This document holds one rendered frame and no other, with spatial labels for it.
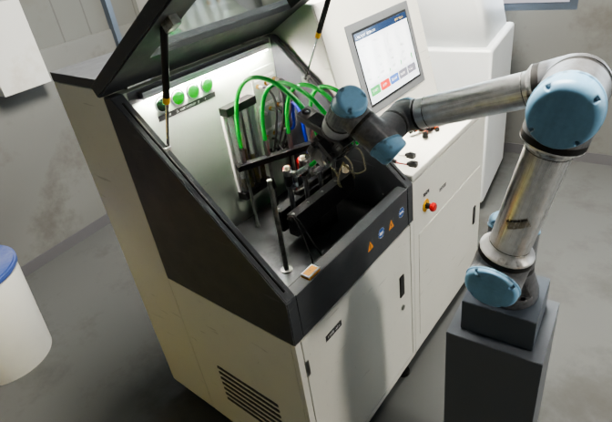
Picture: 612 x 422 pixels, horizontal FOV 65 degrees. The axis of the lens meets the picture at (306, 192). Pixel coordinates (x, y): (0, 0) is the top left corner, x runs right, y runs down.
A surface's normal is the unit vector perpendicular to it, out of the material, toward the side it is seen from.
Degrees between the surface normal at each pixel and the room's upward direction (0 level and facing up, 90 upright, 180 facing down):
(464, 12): 90
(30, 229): 90
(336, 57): 76
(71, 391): 0
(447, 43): 90
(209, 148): 90
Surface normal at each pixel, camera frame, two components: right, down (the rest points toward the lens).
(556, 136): -0.53, 0.37
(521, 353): -0.13, -0.86
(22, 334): 0.92, 0.15
